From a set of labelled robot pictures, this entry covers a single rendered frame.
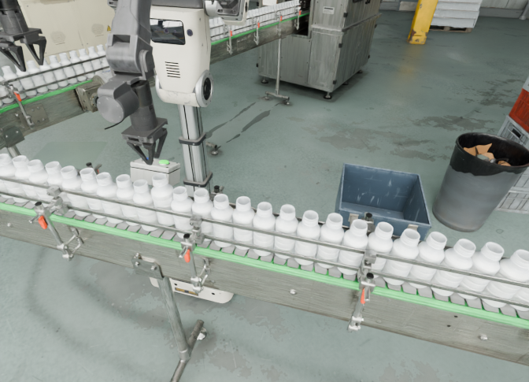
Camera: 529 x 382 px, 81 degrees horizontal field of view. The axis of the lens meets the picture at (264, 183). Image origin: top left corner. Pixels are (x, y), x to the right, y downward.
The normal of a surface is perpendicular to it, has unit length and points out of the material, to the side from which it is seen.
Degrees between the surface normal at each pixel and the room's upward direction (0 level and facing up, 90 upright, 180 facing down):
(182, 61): 90
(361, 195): 90
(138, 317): 0
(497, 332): 90
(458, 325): 90
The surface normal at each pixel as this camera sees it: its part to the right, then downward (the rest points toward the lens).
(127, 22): -0.19, 0.02
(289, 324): 0.02, -0.79
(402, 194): -0.25, 0.59
